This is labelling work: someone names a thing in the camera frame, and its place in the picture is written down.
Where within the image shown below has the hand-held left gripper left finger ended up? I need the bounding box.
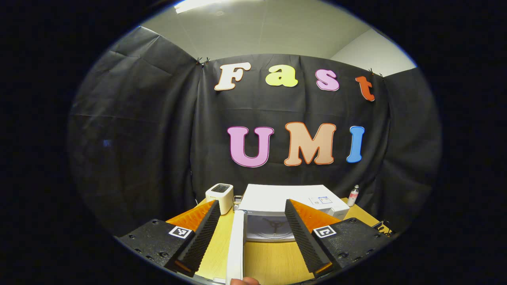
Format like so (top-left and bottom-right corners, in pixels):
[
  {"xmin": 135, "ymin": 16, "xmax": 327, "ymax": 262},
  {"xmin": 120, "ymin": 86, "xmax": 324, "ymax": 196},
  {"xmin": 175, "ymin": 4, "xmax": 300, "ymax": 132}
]
[{"xmin": 117, "ymin": 200, "xmax": 221, "ymax": 277}]

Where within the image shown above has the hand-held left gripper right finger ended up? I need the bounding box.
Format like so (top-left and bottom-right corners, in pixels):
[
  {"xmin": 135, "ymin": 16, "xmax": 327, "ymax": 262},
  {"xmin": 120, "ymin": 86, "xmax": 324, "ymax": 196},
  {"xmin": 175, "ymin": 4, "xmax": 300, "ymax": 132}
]
[{"xmin": 284, "ymin": 199, "xmax": 393, "ymax": 277}]

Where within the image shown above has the white microwave oven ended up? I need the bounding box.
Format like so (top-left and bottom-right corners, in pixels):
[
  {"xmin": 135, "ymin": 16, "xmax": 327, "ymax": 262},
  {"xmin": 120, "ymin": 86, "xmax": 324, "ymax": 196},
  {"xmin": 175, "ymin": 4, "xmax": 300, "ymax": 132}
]
[{"xmin": 225, "ymin": 184, "xmax": 351, "ymax": 285}]

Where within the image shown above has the small white toaster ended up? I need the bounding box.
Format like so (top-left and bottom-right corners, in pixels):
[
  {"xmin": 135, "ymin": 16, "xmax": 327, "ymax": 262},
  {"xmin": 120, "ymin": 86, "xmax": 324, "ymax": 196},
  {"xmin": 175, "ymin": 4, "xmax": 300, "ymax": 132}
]
[{"xmin": 205, "ymin": 183, "xmax": 234, "ymax": 215}]

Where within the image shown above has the small clear bottle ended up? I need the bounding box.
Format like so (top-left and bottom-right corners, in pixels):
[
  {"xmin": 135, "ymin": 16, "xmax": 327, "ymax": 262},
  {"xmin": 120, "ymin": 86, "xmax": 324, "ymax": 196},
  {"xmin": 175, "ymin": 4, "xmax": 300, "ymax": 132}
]
[{"xmin": 347, "ymin": 184, "xmax": 360, "ymax": 207}]

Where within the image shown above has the black backdrop cloth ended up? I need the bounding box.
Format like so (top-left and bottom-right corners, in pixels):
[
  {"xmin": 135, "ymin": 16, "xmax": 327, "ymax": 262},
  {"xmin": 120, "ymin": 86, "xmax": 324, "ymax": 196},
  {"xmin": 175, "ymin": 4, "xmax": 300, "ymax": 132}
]
[{"xmin": 68, "ymin": 26, "xmax": 442, "ymax": 237}]

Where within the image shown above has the ceiling light panel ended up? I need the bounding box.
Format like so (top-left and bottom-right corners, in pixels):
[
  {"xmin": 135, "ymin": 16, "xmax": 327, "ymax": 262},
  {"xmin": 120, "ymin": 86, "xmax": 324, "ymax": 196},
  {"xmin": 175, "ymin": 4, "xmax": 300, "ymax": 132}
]
[{"xmin": 174, "ymin": 0, "xmax": 238, "ymax": 14}]

